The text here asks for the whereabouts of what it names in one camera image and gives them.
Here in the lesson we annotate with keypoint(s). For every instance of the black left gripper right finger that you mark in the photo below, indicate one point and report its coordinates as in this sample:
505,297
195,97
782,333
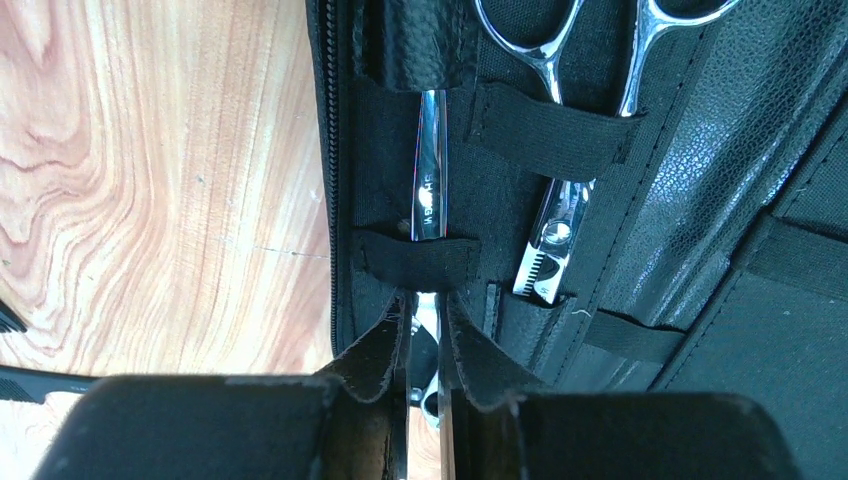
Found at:
499,421

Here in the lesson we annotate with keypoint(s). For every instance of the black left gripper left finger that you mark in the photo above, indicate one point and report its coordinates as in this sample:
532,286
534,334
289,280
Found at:
348,420

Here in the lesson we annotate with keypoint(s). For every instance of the silver thinning scissors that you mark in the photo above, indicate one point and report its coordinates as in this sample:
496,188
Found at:
555,231

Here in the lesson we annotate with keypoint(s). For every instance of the silver straight scissors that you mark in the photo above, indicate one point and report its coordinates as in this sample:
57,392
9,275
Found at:
429,222

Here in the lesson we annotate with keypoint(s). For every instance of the black zip tool case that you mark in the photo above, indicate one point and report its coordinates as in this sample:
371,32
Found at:
713,252

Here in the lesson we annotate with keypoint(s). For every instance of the black barber comb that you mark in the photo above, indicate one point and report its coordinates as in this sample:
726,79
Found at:
10,321

